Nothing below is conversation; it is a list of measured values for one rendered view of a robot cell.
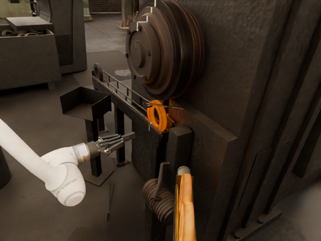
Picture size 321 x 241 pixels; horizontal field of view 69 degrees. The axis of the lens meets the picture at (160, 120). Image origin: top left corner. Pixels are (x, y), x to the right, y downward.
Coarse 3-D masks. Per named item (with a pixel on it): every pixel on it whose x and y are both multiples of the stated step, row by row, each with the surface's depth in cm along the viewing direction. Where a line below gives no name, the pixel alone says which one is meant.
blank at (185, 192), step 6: (186, 174) 91; (186, 180) 87; (180, 186) 98; (186, 186) 85; (180, 192) 95; (186, 192) 84; (180, 198) 93; (186, 198) 84; (180, 204) 90; (180, 210) 87
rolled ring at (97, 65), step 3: (96, 63) 214; (96, 66) 211; (99, 66) 210; (96, 69) 220; (99, 69) 209; (96, 72) 222; (99, 72) 209; (102, 72) 210; (96, 75) 222; (99, 75) 209; (102, 75) 210; (99, 78) 212; (102, 78) 212; (102, 81) 215
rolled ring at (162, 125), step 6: (150, 102) 132; (156, 102) 127; (150, 108) 135; (156, 108) 127; (162, 108) 125; (150, 114) 138; (162, 114) 124; (150, 120) 138; (162, 120) 125; (156, 126) 134; (162, 126) 126
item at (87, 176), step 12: (60, 96) 154; (72, 96) 164; (84, 96) 173; (96, 96) 167; (108, 96) 160; (72, 108) 168; (84, 108) 168; (96, 108) 151; (108, 108) 164; (96, 120) 168; (96, 132) 172; (96, 168) 185; (108, 168) 200; (96, 180) 187
